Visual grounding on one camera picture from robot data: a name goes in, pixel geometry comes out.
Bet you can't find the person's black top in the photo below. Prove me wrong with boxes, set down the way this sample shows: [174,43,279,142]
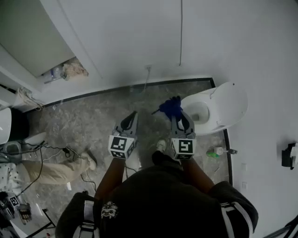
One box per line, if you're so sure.
[55,159,259,238]

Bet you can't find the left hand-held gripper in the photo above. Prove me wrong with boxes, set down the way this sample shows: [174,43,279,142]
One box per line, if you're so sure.
[108,111,140,161]

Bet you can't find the blue cloth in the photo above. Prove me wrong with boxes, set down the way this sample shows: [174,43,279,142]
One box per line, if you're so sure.
[152,95,185,122]

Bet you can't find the person's left forearm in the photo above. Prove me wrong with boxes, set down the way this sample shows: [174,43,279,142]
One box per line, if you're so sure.
[94,157,128,201]

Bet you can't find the white dotted fabric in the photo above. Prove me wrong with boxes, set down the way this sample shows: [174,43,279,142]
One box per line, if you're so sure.
[0,162,20,196]

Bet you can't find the black tripod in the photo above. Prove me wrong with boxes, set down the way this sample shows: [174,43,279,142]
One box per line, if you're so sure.
[25,208,58,238]

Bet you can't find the grey socket cable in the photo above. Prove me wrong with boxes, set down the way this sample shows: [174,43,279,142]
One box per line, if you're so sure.
[143,69,150,94]

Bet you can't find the white washbasin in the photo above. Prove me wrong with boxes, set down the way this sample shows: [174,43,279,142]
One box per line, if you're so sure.
[0,107,13,145]

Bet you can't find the person's right forearm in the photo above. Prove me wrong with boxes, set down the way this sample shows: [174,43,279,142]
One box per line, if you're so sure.
[180,158,216,194]

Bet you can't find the grey wall hose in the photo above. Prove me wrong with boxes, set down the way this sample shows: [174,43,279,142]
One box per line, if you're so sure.
[178,0,184,66]

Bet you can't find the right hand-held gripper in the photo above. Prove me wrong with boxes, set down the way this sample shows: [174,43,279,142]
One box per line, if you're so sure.
[170,112,197,160]

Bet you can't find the person's white shoe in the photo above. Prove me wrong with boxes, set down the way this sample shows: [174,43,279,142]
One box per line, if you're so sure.
[156,139,167,153]

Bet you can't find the white toilet lid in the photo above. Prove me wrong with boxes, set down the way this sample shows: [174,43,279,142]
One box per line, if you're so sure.
[209,81,249,129]

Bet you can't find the white toilet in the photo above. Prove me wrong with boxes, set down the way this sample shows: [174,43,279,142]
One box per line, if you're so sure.
[180,89,230,137]

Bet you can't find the beige crumpled cloth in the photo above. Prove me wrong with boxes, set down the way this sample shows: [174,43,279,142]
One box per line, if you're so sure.
[62,59,89,78]

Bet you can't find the black tissue holder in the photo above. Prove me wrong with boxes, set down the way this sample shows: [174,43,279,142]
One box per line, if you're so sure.
[281,142,298,171]

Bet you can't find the clear plastic bottle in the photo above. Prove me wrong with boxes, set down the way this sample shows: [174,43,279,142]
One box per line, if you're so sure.
[49,67,64,79]

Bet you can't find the person's black trousers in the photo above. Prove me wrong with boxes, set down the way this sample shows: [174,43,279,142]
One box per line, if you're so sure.
[151,150,183,169]

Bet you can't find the idle grey gripper device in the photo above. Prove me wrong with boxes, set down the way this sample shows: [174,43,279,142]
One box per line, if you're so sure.
[0,191,20,220]

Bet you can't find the grey shoulder strap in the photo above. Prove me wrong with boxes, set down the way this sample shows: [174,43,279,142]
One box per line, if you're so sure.
[76,199,96,238]
[219,201,255,238]

